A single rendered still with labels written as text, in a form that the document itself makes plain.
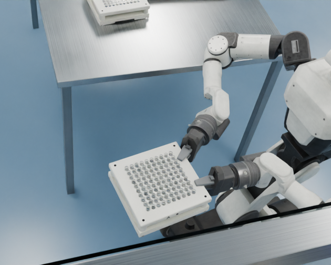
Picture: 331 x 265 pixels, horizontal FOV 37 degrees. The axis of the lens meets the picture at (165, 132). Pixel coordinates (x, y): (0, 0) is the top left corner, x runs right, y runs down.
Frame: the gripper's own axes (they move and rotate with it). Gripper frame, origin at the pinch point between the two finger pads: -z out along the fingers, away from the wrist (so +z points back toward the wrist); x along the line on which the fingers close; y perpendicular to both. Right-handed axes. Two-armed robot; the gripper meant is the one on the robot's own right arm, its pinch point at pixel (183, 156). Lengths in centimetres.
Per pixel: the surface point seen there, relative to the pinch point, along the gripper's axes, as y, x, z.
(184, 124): 34, 105, 105
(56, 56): 74, 18, 28
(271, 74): -6, 30, 94
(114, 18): 67, 15, 62
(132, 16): 62, 15, 69
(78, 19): 82, 18, 54
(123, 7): 66, 10, 66
